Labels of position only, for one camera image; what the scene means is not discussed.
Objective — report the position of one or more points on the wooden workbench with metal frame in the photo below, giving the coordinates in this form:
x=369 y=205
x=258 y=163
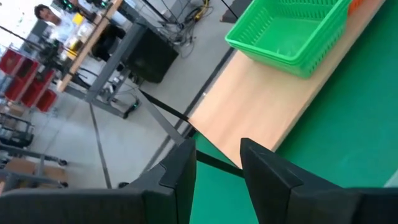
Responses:
x=109 y=67

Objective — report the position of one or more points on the black computer tower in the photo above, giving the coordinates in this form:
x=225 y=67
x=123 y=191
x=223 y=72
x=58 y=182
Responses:
x=152 y=57

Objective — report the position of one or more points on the red storage bin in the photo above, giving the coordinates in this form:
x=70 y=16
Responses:
x=9 y=62
x=35 y=91
x=21 y=81
x=46 y=101

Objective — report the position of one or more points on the grey wheeled cart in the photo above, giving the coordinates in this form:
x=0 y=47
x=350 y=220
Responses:
x=18 y=140

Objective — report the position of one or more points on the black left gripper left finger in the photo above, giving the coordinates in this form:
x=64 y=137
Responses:
x=174 y=186

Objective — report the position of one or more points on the wooden desk top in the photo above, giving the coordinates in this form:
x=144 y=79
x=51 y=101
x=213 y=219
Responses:
x=90 y=45

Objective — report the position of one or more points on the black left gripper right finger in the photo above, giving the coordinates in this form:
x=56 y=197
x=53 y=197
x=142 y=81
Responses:
x=273 y=193

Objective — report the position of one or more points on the red plastic basket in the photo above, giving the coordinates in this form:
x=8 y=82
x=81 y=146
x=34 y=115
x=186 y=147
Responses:
x=354 y=4

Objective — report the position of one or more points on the person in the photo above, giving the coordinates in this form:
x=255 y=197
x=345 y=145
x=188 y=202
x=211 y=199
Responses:
x=46 y=14

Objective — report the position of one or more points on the yellow desk object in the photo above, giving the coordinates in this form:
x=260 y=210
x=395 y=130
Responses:
x=78 y=19

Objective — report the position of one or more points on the green table mat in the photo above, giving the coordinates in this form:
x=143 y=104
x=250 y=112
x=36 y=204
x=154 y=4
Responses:
x=342 y=140

